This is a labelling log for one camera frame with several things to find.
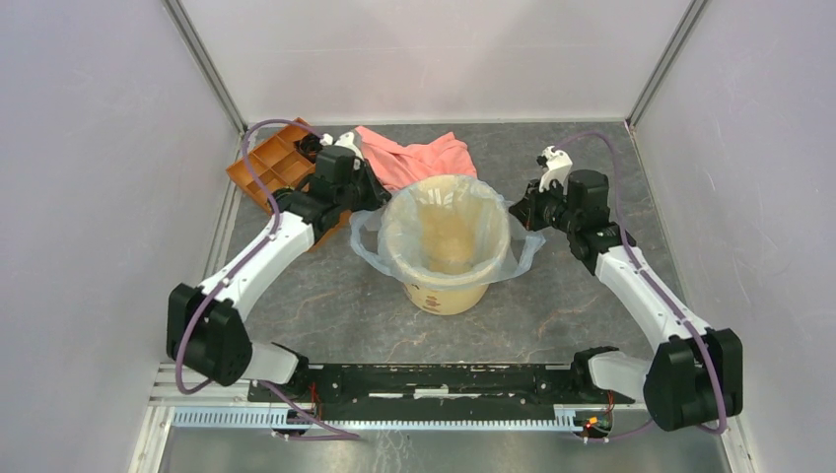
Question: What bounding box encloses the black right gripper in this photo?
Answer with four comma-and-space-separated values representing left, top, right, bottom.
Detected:
510, 175, 580, 235

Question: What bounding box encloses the light blue plastic trash bag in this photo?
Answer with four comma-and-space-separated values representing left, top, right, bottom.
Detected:
349, 174, 545, 291

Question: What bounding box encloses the yellow trash bin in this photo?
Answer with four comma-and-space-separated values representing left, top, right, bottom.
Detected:
378, 174, 514, 315

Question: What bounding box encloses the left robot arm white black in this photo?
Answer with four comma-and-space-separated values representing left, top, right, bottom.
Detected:
167, 134, 391, 402

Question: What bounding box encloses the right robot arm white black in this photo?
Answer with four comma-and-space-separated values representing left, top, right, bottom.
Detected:
510, 169, 743, 435

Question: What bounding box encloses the pink cloth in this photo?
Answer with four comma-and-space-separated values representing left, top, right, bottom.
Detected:
353, 126, 477, 191

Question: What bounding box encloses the black bag roll top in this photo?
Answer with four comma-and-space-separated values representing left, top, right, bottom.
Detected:
294, 133, 323, 164

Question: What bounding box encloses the orange compartment tray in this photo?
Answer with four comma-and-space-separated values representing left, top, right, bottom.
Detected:
227, 117, 315, 216

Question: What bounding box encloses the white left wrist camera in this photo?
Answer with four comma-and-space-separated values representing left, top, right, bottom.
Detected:
319, 131, 365, 160

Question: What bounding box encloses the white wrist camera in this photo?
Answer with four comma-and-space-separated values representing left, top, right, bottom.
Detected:
319, 131, 365, 160
536, 146, 573, 192

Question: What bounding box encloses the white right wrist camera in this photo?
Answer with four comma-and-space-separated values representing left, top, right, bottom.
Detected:
536, 146, 573, 192

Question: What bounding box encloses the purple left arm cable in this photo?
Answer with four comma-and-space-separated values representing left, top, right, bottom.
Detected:
174, 118, 324, 397

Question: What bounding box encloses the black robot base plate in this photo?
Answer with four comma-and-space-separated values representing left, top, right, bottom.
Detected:
280, 364, 632, 422

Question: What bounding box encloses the aluminium slotted cable rail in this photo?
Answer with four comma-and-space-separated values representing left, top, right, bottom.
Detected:
172, 407, 588, 434

